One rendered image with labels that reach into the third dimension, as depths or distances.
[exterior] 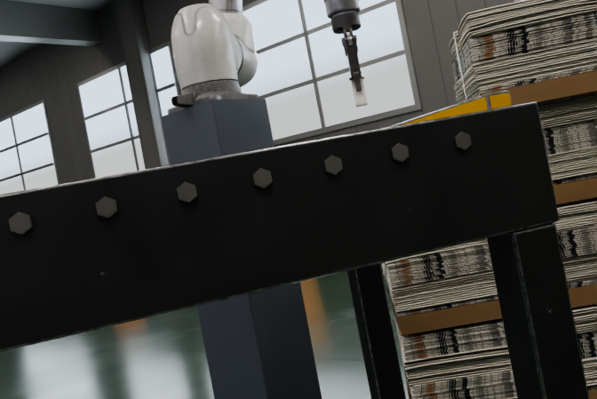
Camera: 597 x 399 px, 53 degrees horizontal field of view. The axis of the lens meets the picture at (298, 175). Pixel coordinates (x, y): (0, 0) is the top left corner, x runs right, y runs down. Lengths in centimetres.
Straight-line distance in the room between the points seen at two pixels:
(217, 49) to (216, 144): 26
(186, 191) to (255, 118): 109
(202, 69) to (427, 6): 364
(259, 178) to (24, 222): 19
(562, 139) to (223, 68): 83
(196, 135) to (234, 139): 10
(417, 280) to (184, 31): 85
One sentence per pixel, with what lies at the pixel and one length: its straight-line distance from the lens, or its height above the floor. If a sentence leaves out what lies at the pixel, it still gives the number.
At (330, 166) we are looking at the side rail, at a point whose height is 77.
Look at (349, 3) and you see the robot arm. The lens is 158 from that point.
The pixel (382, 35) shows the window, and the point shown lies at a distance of 521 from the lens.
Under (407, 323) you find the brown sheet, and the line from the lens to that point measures 143.
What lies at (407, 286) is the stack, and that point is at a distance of 141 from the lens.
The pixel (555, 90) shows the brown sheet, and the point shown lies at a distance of 144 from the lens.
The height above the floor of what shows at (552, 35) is 98.
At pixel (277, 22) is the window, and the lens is 589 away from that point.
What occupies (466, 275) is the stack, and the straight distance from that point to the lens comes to 142.
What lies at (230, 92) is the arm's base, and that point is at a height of 102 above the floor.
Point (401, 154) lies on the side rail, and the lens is 56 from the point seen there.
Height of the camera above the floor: 77
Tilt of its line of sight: level
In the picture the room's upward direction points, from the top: 11 degrees counter-clockwise
